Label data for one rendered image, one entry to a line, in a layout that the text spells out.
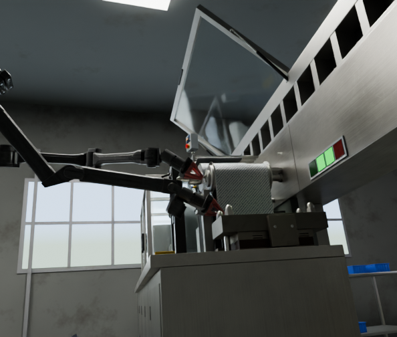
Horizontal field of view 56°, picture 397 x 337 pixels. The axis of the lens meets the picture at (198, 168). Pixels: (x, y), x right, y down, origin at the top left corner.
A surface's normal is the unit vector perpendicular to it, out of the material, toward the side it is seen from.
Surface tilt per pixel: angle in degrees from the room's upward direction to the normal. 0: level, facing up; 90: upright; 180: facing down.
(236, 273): 90
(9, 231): 90
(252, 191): 90
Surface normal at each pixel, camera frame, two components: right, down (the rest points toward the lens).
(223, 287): 0.18, -0.34
